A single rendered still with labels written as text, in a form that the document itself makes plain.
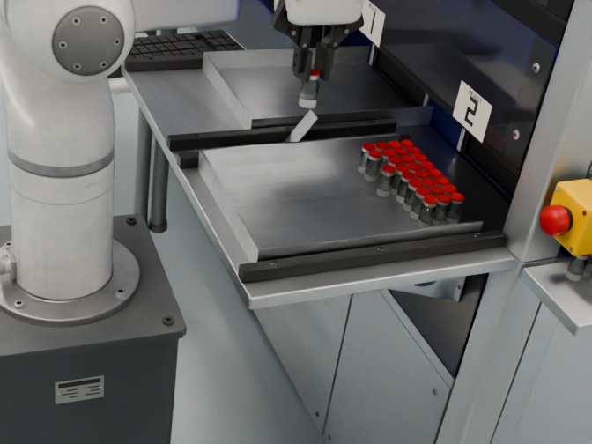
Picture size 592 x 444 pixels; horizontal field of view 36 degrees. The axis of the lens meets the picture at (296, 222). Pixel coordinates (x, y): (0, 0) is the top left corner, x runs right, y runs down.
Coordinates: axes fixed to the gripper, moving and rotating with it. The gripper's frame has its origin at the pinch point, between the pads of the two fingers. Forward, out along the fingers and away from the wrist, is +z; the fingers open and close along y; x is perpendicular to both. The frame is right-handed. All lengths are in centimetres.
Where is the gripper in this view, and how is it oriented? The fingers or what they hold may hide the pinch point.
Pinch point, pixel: (313, 62)
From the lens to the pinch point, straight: 112.2
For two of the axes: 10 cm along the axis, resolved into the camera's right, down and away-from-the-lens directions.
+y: -8.9, 1.2, -4.4
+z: -1.1, 8.8, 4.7
